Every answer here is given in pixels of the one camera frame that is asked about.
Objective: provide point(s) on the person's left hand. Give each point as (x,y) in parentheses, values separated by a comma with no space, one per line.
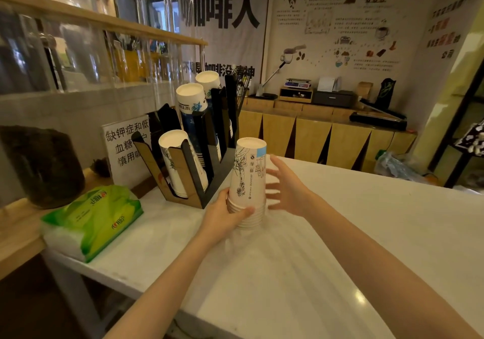
(217,219)

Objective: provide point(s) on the person's right hand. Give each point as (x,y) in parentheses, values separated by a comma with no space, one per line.
(293,193)

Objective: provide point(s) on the person's left thumb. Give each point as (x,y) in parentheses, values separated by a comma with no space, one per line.
(244,214)

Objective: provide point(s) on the person's right thumb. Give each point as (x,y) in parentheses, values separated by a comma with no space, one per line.
(278,163)

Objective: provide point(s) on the person's right middle finger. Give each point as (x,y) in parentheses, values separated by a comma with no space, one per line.
(273,187)

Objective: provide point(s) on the person's right little finger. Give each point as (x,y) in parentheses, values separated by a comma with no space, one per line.
(273,207)

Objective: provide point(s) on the stack of sketch-print paper cups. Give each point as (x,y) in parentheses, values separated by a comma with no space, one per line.
(247,176)

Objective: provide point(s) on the person's left forearm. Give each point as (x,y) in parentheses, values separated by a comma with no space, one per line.
(166,286)

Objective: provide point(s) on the person's right forearm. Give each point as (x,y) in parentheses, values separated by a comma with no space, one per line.
(378,267)

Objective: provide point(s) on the black and wood cup holder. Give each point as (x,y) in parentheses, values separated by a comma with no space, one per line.
(196,184)

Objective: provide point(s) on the wooden counter cabinet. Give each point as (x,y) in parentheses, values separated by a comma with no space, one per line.
(332,142)

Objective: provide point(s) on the small wooden box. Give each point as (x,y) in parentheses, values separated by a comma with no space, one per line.
(295,95)

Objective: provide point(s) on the digital weighing scale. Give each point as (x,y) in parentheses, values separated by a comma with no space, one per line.
(297,83)

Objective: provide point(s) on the black printer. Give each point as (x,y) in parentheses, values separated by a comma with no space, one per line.
(334,99)

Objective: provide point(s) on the white receipt device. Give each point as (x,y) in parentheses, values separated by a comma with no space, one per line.
(327,84)

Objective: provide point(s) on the stack of white paper cups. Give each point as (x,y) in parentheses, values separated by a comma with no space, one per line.
(172,150)

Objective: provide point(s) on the stack of blue paper cups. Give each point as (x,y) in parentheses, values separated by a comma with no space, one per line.
(192,102)

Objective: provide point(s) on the stack of blue-white paper cups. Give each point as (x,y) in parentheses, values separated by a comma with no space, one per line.
(208,80)

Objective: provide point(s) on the black sealing machine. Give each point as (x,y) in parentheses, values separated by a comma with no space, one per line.
(378,120)

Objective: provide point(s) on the brown paper bag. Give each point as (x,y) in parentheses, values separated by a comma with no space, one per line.
(365,90)

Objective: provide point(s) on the clear plastic bag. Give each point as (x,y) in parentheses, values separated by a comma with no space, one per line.
(397,168)

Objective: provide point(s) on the black bag with green print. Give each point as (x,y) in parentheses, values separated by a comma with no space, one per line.
(385,93)

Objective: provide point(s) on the white acrylic notice sign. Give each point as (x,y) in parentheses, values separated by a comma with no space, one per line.
(124,150)

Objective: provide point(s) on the green tissue pack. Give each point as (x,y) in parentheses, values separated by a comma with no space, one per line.
(92,219)

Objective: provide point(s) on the white banner with black lettering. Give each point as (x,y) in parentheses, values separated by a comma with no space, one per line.
(227,14)

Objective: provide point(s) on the black metal shelf rack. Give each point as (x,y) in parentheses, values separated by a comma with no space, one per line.
(457,134)

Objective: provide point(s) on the black and white patterned item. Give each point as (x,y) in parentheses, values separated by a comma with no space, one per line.
(472,138)

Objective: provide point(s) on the dark glass jar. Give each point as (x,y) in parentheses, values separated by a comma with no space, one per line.
(43,165)

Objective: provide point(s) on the clear glass partition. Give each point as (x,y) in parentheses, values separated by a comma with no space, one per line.
(75,55)

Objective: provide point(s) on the illustrated wall poster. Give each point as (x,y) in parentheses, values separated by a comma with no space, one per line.
(340,21)

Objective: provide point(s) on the wooden shelf rail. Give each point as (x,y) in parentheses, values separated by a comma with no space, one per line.
(94,17)

